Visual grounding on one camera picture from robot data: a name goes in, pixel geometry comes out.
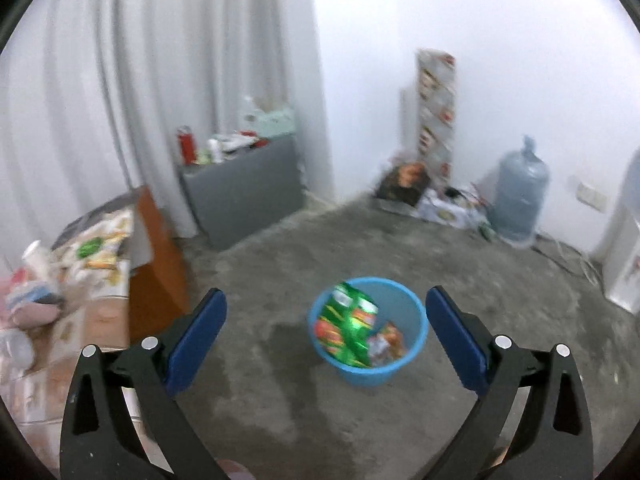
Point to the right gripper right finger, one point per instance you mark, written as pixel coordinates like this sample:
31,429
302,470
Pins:
553,439

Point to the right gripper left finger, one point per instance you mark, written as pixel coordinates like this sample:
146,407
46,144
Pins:
98,439

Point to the pink sponge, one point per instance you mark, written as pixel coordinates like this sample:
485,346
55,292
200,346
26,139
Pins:
30,315

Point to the green snack bag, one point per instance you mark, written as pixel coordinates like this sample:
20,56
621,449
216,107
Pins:
345,324

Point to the blue white medicine box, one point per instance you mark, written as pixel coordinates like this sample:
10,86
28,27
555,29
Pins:
32,292

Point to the blue plastic trash basket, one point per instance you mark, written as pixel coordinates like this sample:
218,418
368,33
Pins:
399,333

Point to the patterned tablecloth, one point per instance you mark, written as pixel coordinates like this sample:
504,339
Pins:
95,311

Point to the small green packet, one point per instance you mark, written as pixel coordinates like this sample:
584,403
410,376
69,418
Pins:
88,248

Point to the white paper cup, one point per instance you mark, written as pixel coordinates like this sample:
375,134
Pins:
38,261

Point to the blue water jug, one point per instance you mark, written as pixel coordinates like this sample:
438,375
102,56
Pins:
522,185

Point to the grey cabinet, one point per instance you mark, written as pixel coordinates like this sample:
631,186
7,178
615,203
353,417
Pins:
245,194

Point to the dark snack bag on floor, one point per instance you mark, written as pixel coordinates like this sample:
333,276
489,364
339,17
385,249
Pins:
405,184

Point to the small white bottle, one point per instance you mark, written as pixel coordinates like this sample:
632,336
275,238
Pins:
216,151

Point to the red thermos bottle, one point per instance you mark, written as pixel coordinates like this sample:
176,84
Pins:
187,146

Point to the green storage basket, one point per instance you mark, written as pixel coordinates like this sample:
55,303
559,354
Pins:
274,123

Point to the patterned rolled mat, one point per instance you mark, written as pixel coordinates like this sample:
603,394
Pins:
436,85

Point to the grey curtain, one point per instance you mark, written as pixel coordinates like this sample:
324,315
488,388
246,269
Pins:
93,93

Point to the wall power socket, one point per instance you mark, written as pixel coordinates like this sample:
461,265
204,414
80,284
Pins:
591,197

